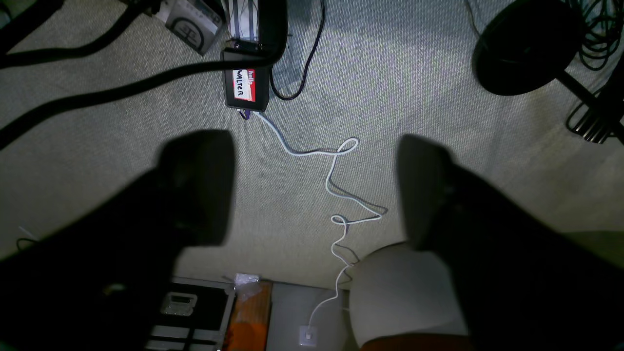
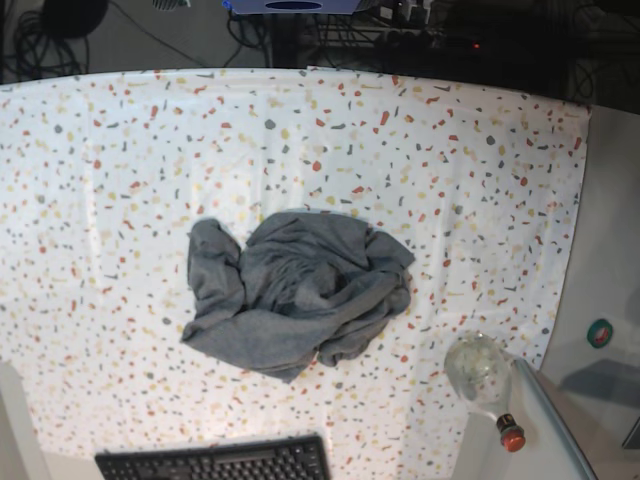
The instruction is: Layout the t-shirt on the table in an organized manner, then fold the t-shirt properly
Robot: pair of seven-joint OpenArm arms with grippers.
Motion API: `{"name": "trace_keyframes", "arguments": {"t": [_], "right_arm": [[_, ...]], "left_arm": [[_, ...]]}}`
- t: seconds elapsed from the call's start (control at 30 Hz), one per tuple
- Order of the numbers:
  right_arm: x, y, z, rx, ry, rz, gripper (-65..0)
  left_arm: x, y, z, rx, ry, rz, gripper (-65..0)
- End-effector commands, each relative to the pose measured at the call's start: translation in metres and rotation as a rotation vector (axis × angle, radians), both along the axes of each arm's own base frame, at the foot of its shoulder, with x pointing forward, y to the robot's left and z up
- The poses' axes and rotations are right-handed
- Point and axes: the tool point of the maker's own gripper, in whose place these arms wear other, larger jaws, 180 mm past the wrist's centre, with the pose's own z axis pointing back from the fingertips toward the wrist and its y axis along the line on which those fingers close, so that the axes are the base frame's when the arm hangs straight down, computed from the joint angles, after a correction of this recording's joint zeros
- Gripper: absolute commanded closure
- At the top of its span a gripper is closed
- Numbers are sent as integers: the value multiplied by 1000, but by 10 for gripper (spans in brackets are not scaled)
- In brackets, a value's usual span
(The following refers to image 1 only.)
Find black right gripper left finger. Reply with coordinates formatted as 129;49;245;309
1;130;235;351

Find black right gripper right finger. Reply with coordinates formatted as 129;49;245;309
396;134;624;351

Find black equipment case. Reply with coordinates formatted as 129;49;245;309
144;277;235;351

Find white round stool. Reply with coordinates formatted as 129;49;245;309
349;244;470;347

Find black round stand base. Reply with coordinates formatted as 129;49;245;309
472;0;583;96

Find black box with name sticker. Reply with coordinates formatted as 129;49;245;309
223;67;270;113

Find white cable on floor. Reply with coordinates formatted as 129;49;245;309
239;110;388;337

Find black cable on floor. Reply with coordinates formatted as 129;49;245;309
270;0;326;101

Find black coiled cables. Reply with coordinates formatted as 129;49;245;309
565;0;624;71

